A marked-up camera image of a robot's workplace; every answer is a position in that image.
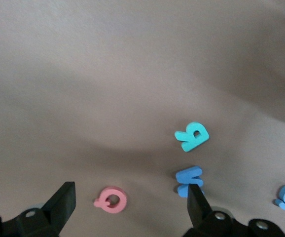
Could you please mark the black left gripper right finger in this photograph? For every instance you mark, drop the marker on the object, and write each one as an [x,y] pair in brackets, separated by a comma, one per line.
[199,214]

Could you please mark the blue foam letter M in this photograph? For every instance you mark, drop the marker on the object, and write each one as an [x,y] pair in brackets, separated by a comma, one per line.
[187,175]

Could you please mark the pink foam letter Q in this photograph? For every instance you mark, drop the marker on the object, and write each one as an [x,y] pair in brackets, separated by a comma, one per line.
[120,206]

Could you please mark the teal foam letter R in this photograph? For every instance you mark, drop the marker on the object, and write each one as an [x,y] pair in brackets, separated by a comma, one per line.
[191,144]

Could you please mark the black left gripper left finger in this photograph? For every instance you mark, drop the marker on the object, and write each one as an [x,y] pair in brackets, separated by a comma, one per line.
[58,209]

